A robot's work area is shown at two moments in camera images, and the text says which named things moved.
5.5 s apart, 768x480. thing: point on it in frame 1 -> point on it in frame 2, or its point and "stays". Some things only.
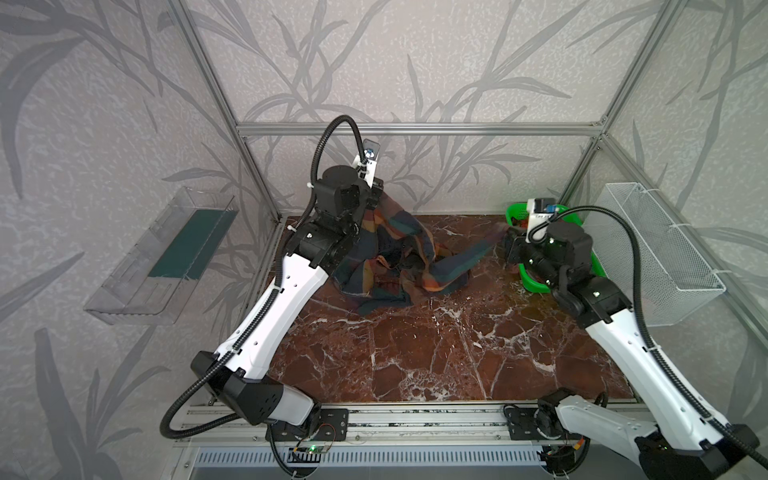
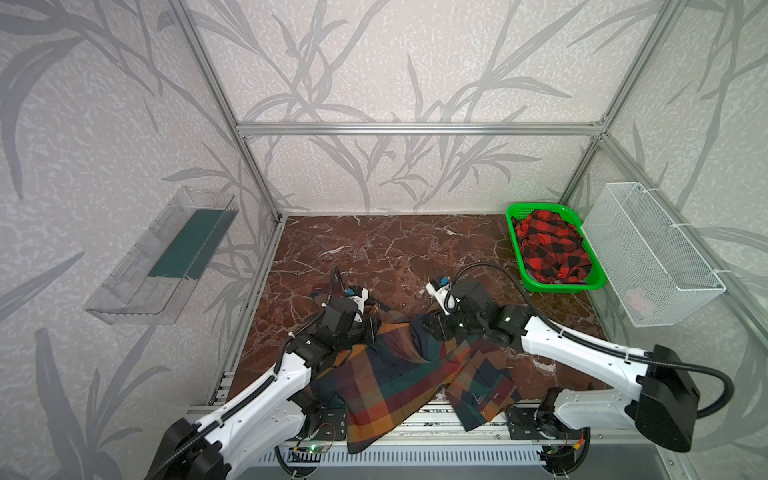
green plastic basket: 517,215 stays
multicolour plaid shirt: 396,259 -> 404,366
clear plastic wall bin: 154,277 stays
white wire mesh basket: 673,279 stays
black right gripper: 517,246 -> 444,318
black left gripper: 372,189 -> 365,322
